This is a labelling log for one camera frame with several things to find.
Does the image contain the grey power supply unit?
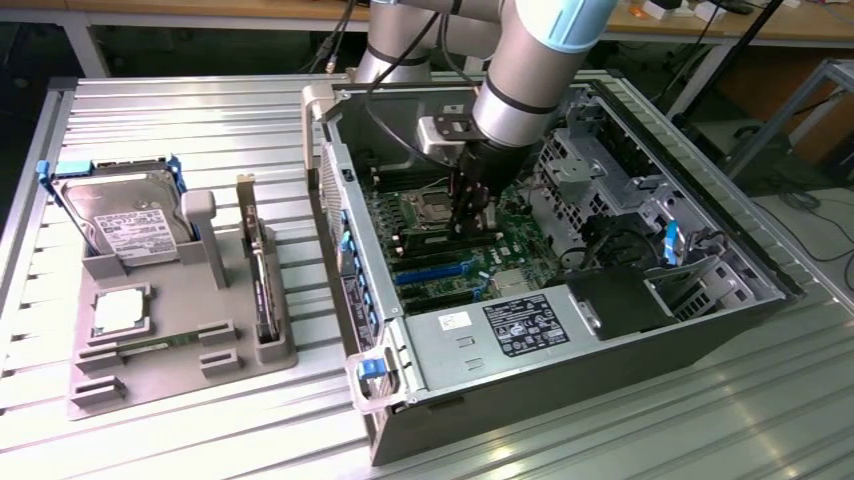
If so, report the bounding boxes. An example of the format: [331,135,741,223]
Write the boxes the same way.
[398,288,603,392]

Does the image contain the CPU socket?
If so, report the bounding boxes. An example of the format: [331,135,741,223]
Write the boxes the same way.
[399,187,462,226]

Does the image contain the blue case latch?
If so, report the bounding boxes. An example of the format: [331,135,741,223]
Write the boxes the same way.
[355,356,390,382]

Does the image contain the hard disk in blue caddy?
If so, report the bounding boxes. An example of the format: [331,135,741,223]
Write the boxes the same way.
[36,155,196,267]

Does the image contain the metal disk bay cage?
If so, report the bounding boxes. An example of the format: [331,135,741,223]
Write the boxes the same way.
[533,84,675,236]

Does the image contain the wooden desk with grey frame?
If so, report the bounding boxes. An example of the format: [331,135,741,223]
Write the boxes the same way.
[0,0,854,121]

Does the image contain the aluminium profile frame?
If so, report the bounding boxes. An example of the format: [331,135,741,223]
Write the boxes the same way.
[725,56,854,182]

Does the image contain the open black PC case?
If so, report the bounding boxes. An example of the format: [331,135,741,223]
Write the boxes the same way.
[299,74,806,467]

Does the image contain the blue expansion slot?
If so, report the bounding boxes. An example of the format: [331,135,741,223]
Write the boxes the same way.
[391,258,470,285]

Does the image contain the graphics card with metal bracket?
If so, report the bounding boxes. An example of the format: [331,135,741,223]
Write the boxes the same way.
[235,172,287,347]

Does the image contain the black RAM slot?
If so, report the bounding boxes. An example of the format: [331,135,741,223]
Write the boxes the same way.
[394,228,503,251]
[370,165,462,187]

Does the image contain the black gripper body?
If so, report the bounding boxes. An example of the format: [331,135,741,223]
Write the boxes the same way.
[459,138,537,204]

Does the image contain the silver CPU chip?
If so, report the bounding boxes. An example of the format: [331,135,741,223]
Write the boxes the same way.
[91,292,150,337]

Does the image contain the green RAM stick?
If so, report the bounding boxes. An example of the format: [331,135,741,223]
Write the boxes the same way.
[114,333,203,355]

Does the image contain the grey parts rack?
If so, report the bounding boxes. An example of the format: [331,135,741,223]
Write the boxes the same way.
[64,188,300,409]

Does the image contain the blue flat wire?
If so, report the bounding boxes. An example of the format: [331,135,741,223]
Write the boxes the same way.
[662,218,687,267]

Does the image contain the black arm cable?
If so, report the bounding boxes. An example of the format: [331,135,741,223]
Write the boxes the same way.
[363,0,469,166]

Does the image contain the green motherboard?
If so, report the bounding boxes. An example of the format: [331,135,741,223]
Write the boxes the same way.
[359,164,569,317]

